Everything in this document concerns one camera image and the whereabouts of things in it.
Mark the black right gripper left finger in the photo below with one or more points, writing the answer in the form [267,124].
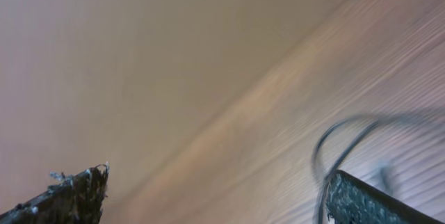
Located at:
[76,199]

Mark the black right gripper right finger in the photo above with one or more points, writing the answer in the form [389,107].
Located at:
[352,201]

